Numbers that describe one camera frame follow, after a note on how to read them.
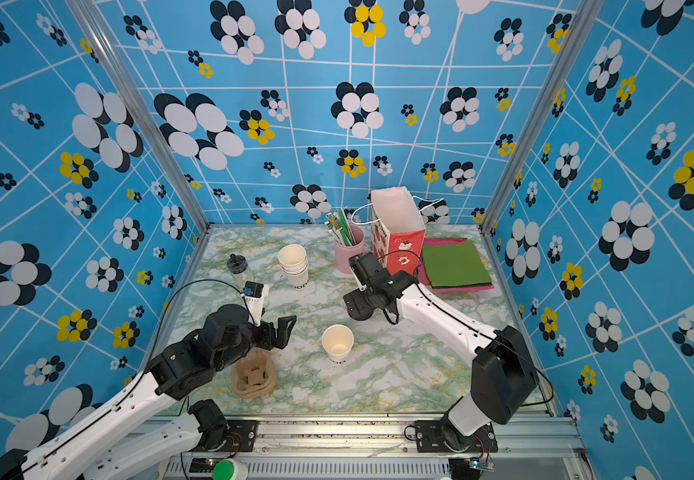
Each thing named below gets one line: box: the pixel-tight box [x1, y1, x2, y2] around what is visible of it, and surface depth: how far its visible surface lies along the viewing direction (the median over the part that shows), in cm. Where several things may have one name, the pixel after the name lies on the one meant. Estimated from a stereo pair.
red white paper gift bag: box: [370, 186, 426, 277], surface depth 92 cm
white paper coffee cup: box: [321, 324, 355, 365], surface depth 82 cm
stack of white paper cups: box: [278, 244, 309, 289], surface depth 93 cm
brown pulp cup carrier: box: [231, 347, 277, 399], surface depth 80 cm
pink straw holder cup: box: [335, 224, 365, 274], surface depth 101 cm
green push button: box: [212, 459, 235, 480], surface depth 62 cm
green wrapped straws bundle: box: [324, 208, 357, 247], surface depth 95 cm
